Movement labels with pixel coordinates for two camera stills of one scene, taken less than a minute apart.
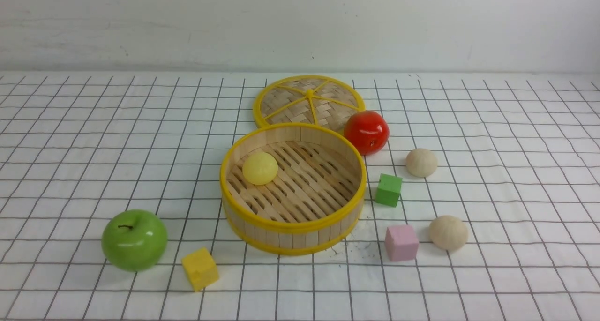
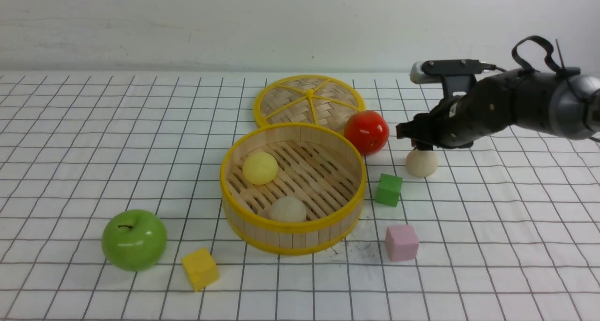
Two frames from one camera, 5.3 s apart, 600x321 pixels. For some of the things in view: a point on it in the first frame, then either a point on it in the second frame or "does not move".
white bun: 421,162 does not move
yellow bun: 260,168 does not move
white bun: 448,233 -> 288,209
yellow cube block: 200,268 does not move
